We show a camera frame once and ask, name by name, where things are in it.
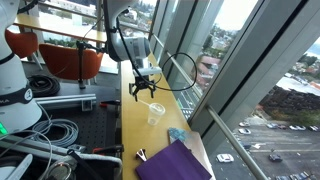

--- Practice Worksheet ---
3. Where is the round metal disc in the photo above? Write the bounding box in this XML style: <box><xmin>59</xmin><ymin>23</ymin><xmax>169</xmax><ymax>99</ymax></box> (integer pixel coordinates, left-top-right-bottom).
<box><xmin>43</xmin><ymin>161</ymin><xmax>73</xmax><ymax>180</ymax></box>

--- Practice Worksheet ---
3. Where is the black camera stand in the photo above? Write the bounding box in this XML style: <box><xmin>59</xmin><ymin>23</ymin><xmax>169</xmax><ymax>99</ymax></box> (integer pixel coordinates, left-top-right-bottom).
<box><xmin>75</xmin><ymin>28</ymin><xmax>111</xmax><ymax>90</ymax></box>

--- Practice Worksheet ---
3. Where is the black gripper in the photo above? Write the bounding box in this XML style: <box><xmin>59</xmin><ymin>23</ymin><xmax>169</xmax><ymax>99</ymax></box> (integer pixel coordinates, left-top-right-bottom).
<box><xmin>129</xmin><ymin>78</ymin><xmax>157</xmax><ymax>103</ymax></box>

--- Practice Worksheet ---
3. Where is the black clamp orange handle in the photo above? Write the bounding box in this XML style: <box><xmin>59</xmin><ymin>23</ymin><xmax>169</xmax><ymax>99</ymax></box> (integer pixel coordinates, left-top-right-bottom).
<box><xmin>92</xmin><ymin>143</ymin><xmax>125</xmax><ymax>156</ymax></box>
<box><xmin>99</xmin><ymin>99</ymin><xmax>122</xmax><ymax>108</ymax></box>

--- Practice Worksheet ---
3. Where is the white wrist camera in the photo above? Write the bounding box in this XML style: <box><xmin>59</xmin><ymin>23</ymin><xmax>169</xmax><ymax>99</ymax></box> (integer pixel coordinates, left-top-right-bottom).
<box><xmin>133</xmin><ymin>66</ymin><xmax>163</xmax><ymax>77</ymax></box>

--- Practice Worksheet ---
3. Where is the black cable coil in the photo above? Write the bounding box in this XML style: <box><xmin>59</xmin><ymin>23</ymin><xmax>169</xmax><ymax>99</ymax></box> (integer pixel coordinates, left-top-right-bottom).
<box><xmin>27</xmin><ymin>74</ymin><xmax>62</xmax><ymax>98</ymax></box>

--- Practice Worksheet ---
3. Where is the long grey metal bar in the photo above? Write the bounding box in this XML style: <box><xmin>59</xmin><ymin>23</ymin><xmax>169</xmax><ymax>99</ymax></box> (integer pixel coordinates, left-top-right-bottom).
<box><xmin>0</xmin><ymin>134</ymin><xmax>124</xmax><ymax>169</ymax></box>

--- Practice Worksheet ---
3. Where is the grey metal handrail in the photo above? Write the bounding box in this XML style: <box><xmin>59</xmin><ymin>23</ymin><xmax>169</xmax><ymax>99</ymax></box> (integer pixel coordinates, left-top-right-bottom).
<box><xmin>206</xmin><ymin>105</ymin><xmax>269</xmax><ymax>180</ymax></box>
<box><xmin>151</xmin><ymin>33</ymin><xmax>204</xmax><ymax>99</ymax></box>

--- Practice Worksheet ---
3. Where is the clear plastic straw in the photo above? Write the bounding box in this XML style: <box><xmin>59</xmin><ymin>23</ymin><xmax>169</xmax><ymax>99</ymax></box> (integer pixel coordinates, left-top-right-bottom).
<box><xmin>137</xmin><ymin>99</ymin><xmax>155</xmax><ymax>109</ymax></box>

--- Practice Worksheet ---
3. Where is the purple cloth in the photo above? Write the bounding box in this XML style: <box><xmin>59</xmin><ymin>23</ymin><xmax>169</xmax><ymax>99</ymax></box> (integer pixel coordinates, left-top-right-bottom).
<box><xmin>134</xmin><ymin>139</ymin><xmax>213</xmax><ymax>180</ymax></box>

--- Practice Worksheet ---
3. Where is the black perforated breadboard table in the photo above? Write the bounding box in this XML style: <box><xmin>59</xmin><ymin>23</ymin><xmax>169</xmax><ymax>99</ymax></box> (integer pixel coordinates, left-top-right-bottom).
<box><xmin>19</xmin><ymin>81</ymin><xmax>123</xmax><ymax>180</ymax></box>

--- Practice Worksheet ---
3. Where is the clear plastic cup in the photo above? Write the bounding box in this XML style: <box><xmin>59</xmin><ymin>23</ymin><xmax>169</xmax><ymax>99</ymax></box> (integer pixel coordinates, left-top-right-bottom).
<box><xmin>147</xmin><ymin>102</ymin><xmax>167</xmax><ymax>127</ymax></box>

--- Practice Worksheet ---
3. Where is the metal binder clip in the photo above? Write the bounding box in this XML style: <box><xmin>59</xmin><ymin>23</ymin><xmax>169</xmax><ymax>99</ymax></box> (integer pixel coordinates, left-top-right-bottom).
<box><xmin>135</xmin><ymin>148</ymin><xmax>148</xmax><ymax>163</ymax></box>

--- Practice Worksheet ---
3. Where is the printed paper magazine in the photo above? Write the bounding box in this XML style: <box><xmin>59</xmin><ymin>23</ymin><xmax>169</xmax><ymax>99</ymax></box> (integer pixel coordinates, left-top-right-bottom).
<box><xmin>167</xmin><ymin>127</ymin><xmax>217</xmax><ymax>180</ymax></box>

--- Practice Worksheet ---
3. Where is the aluminium extrusion bar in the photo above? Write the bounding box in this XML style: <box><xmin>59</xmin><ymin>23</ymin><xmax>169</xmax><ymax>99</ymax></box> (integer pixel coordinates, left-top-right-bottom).
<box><xmin>34</xmin><ymin>93</ymin><xmax>98</xmax><ymax>112</ymax></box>

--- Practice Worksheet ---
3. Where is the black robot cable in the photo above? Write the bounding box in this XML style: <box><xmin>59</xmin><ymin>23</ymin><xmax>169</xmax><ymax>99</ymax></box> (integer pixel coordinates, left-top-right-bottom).
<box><xmin>18</xmin><ymin>0</ymin><xmax>198</xmax><ymax>93</ymax></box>

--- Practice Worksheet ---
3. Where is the grey cable coil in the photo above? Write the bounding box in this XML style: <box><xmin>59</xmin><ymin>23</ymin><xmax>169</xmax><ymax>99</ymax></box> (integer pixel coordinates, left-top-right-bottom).
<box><xmin>31</xmin><ymin>103</ymin><xmax>80</xmax><ymax>148</ymax></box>

